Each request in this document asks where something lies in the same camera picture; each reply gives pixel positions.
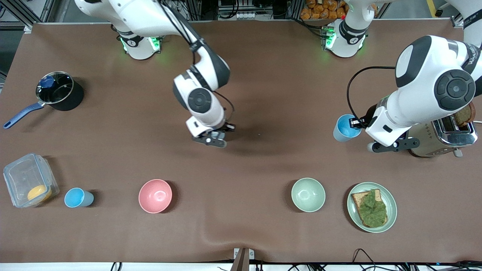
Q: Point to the pale green bowl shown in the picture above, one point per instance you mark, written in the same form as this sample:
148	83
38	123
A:
308	195

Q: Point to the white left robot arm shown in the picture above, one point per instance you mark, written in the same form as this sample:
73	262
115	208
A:
425	75

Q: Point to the clear plastic food container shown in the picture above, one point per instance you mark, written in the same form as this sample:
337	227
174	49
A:
22	175

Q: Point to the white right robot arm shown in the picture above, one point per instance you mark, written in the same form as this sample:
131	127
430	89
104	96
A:
199	100

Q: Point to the brown bread slice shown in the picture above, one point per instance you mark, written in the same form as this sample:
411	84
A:
465	116

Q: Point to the long white power strip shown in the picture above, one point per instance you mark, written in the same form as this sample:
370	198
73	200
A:
233	15

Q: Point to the brown table mat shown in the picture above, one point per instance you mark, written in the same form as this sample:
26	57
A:
241	169

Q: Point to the pink bowl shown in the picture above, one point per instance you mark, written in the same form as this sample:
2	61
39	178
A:
155	195

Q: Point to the glass lid with blue knob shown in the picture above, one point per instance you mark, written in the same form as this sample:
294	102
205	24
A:
60	90

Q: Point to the green lettuce leaf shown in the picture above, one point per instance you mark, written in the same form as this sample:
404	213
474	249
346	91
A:
372	210

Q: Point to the brown toast slice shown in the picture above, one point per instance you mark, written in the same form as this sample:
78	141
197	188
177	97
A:
357	198

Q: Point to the bag of orange buns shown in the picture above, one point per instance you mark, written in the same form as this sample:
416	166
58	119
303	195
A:
324	9

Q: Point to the beige chrome toaster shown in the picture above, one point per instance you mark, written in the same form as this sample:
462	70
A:
452	136

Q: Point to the white corner bracket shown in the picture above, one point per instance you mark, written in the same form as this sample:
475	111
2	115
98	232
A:
27	29
458	22

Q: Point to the pale green plate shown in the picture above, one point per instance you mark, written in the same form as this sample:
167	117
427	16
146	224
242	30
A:
391	203

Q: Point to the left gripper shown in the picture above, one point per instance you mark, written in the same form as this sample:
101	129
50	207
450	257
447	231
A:
369	113

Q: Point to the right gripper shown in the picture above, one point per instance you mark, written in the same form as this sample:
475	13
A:
226	129

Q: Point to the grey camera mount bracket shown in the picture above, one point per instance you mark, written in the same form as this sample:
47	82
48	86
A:
241	261

